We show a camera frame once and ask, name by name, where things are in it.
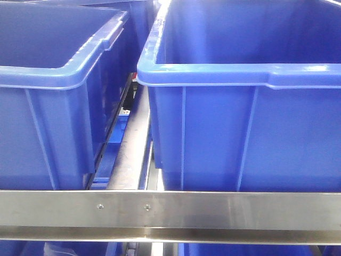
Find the blue bin upper left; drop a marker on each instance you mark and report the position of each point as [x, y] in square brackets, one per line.
[141, 18]

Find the left metal shelf rack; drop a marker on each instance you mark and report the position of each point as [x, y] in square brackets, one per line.
[134, 208]

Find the blue target bin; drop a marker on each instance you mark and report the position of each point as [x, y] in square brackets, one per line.
[245, 95]

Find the blue bin near left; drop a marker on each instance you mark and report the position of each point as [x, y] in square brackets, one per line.
[62, 76]

